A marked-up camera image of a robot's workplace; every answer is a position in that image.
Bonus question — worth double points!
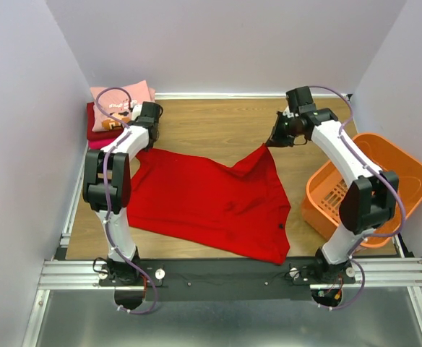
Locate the pink folded printed t shirt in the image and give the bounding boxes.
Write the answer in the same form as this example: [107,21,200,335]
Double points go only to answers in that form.
[92,80,155,132]

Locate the magenta folded t shirt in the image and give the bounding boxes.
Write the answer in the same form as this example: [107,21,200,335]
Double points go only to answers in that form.
[88,139,111,150]

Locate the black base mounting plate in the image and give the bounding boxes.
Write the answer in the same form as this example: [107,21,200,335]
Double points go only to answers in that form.
[92,257,355,306]

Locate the orange plastic laundry basket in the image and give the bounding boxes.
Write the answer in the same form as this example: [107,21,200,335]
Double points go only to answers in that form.
[300,132,422,249]

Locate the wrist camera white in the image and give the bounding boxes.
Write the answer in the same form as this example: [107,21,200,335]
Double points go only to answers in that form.
[283,106,294,118]
[131,104,142,121]

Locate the dark red folded t shirt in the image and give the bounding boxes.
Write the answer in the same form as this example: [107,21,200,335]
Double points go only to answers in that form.
[86,103,123,141]

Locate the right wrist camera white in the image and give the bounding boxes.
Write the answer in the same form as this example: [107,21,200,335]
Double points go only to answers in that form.
[283,106,294,118]

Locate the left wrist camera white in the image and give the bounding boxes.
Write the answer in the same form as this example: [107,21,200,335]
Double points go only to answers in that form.
[131,104,142,121]

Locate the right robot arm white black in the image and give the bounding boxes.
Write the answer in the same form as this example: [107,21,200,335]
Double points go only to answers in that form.
[266,86,404,282]

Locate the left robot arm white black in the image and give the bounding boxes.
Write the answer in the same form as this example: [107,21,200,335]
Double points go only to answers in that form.
[82,102,163,278]

